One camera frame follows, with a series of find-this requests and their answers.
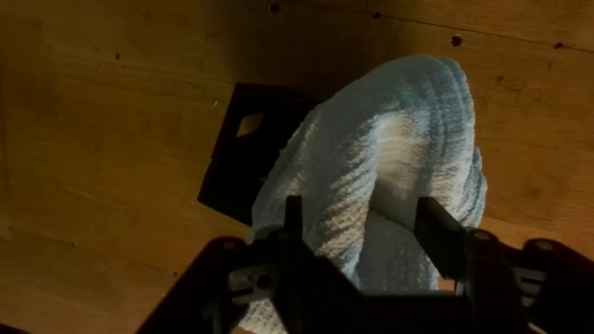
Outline grey towel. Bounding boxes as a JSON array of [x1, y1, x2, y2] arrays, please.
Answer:
[[237, 54, 490, 334]]

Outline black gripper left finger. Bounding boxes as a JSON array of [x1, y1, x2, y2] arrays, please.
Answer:
[[282, 193, 306, 245]]

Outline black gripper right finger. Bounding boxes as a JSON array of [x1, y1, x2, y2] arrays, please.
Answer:
[[414, 195, 475, 284]]

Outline black perforated plastic box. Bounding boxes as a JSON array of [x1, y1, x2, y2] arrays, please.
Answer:
[[196, 82, 324, 229]]

